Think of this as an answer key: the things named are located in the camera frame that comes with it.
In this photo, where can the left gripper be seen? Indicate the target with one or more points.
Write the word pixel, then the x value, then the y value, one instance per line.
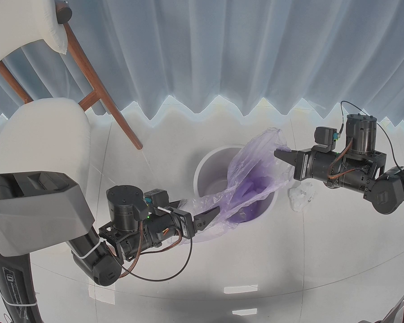
pixel 155 238

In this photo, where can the crumpled clear printed wrapper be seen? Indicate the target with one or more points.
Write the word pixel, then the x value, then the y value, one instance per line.
pixel 299 199

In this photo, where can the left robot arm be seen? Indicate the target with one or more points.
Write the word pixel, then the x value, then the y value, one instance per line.
pixel 37 214

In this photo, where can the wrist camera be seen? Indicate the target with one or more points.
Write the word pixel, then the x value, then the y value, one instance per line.
pixel 160 199
pixel 323 136

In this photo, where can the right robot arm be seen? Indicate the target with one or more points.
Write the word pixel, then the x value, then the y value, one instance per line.
pixel 390 190

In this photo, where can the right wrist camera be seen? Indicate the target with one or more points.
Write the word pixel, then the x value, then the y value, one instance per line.
pixel 323 136

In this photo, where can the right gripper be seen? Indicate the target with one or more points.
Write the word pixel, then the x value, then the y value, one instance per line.
pixel 318 167

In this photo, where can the white trash bin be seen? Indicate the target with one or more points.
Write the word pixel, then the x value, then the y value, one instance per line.
pixel 205 170

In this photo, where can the white cushioned wooden chair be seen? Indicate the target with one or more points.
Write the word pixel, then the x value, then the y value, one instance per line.
pixel 37 140

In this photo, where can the purple plastic bag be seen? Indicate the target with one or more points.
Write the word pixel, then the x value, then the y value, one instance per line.
pixel 252 180

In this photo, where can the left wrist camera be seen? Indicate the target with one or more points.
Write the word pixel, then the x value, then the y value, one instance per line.
pixel 160 199

